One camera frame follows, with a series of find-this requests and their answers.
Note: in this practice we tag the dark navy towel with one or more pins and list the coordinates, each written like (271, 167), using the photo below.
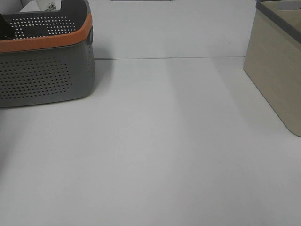
(7, 32)

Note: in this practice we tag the grey perforated basket orange rim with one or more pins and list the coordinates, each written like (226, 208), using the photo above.
(50, 57)

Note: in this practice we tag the beige bin grey rim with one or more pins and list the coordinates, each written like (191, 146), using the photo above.
(273, 58)

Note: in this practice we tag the white printed object behind basket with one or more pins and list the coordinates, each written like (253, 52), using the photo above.
(40, 5)

